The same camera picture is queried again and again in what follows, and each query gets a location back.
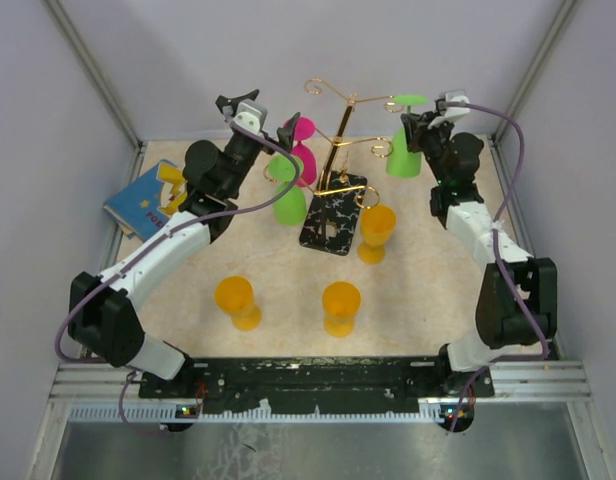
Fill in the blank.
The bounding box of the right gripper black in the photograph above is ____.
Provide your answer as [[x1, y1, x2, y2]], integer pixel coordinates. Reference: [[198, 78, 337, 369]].
[[402, 112, 453, 186]]

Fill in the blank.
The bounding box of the green wine glass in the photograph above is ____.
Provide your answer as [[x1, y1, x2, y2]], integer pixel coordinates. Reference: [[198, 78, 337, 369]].
[[267, 155, 307, 226], [384, 94, 428, 179]]

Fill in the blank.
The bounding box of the pink wine glass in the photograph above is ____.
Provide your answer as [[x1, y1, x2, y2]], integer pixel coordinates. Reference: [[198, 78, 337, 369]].
[[291, 117, 317, 188]]

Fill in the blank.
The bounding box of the gold wine glass rack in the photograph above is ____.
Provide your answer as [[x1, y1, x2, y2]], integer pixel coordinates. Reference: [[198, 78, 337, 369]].
[[299, 78, 404, 256]]

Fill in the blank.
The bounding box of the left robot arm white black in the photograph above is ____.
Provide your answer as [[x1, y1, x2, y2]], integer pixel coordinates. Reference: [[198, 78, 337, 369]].
[[63, 91, 300, 397]]

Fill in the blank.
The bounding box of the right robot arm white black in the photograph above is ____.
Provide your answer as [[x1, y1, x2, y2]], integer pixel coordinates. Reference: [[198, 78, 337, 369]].
[[401, 108, 557, 396]]

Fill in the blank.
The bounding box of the orange wine glass right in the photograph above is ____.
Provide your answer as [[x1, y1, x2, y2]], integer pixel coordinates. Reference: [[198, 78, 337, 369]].
[[357, 205, 397, 265]]

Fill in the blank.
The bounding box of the orange wine glass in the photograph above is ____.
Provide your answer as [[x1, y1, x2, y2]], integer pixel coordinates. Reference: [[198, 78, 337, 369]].
[[357, 205, 397, 265], [214, 276, 262, 332], [322, 281, 361, 338]]

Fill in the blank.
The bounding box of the orange wine glass front left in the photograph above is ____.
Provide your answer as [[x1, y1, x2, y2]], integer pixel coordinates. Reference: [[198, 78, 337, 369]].
[[214, 276, 262, 332]]

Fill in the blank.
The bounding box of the orange wine glass front middle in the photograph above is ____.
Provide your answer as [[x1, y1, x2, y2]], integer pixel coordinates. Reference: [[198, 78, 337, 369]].
[[322, 281, 361, 338]]

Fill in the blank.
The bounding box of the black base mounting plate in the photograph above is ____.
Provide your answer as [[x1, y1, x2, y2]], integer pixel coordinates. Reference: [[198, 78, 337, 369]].
[[139, 356, 470, 415]]

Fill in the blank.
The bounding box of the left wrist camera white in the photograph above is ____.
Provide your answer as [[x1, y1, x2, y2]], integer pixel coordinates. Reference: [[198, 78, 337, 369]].
[[232, 99, 268, 135]]

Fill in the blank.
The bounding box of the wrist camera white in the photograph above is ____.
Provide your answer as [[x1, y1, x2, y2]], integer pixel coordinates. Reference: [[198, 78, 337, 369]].
[[431, 89, 470, 128], [232, 99, 268, 135]]

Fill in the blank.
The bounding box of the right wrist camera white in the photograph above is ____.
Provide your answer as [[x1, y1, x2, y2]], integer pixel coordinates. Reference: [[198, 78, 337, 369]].
[[431, 89, 470, 128]]

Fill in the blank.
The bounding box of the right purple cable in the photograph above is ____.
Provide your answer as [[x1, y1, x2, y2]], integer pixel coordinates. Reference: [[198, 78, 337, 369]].
[[437, 99, 550, 434]]

